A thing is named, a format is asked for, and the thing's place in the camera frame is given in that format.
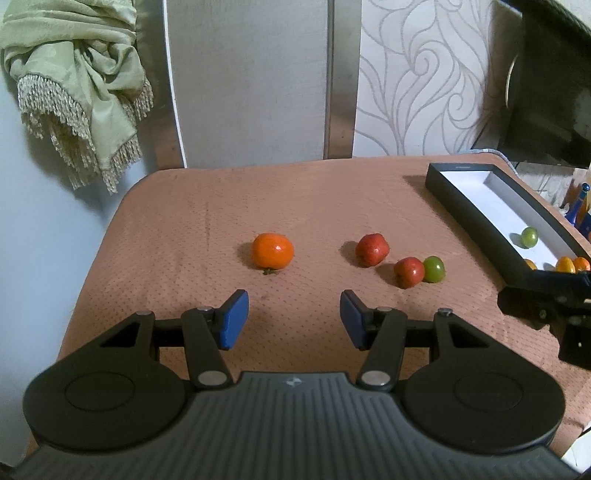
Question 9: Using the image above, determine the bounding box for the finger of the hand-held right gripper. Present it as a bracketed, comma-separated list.
[557, 318, 591, 368]
[497, 272, 591, 331]

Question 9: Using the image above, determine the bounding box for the black television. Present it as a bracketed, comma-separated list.
[471, 0, 591, 169]

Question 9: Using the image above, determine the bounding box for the black box with white inside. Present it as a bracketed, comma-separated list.
[425, 161, 591, 296]

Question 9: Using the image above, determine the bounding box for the blue bottle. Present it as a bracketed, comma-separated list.
[566, 182, 591, 227]

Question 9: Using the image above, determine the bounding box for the large orange tomato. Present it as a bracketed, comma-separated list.
[252, 233, 295, 276]

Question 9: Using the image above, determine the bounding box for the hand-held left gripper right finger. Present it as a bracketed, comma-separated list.
[339, 289, 490, 392]

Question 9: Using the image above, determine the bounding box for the red tomato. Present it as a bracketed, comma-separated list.
[355, 233, 390, 267]
[394, 257, 426, 289]

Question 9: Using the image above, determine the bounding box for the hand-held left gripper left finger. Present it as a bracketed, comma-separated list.
[99, 289, 250, 391]

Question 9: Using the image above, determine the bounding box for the green fringed curtain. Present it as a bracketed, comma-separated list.
[0, 0, 155, 195]

